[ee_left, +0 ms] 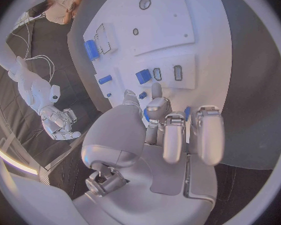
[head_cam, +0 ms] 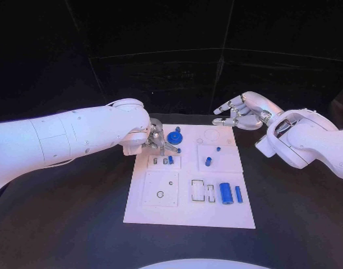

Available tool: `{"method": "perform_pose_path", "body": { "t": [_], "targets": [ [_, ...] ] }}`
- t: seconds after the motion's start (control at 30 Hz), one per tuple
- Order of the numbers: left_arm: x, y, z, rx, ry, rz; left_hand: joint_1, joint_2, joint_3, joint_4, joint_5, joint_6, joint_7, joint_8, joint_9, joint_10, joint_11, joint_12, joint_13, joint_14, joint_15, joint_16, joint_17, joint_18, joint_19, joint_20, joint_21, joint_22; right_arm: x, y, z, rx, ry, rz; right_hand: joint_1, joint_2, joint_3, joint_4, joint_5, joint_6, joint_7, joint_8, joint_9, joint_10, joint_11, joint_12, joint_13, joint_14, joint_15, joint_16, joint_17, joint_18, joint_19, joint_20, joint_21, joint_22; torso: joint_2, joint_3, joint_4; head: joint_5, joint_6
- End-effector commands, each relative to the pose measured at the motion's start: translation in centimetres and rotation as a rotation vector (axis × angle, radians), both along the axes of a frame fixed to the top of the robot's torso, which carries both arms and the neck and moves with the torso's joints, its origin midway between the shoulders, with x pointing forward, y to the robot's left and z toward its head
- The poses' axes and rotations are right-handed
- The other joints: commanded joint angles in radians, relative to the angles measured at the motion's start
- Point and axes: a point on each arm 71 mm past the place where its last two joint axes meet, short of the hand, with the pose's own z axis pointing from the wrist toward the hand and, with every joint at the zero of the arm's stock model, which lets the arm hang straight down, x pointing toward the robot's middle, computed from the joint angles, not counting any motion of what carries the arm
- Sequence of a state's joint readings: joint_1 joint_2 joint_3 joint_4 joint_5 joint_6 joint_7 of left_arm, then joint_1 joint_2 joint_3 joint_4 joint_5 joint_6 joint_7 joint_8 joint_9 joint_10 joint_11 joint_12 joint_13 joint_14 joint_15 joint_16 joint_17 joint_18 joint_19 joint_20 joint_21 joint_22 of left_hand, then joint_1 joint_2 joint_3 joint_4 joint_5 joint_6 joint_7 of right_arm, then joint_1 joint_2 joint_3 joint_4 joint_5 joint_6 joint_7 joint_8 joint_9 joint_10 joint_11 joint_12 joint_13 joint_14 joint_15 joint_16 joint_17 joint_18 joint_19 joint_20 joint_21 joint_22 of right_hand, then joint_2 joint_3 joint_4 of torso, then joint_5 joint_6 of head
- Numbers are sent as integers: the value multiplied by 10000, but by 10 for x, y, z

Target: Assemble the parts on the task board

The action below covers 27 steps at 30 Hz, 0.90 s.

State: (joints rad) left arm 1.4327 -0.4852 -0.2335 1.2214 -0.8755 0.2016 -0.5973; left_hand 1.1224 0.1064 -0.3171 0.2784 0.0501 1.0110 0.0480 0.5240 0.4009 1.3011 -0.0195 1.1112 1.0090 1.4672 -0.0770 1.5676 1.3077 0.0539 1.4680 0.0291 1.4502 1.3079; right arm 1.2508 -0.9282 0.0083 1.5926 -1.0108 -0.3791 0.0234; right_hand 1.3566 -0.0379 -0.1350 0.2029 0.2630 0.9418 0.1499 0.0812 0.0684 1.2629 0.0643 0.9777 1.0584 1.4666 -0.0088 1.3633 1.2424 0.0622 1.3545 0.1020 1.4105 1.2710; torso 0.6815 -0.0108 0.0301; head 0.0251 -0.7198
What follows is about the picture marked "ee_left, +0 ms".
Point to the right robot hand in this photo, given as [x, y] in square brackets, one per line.
[57, 120]

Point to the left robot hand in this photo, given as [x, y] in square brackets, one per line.
[140, 181]

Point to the blue gear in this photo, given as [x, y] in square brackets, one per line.
[187, 113]

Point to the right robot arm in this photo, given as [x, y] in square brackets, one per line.
[30, 84]

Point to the white task board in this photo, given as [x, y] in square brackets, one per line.
[159, 41]

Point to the small blue peg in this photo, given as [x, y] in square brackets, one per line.
[109, 95]

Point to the short blue cylinder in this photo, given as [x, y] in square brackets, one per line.
[105, 79]

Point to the large blue cylinder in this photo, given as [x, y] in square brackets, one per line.
[91, 49]

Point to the blue block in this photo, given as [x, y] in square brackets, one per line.
[142, 76]

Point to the person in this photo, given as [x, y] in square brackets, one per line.
[58, 7]

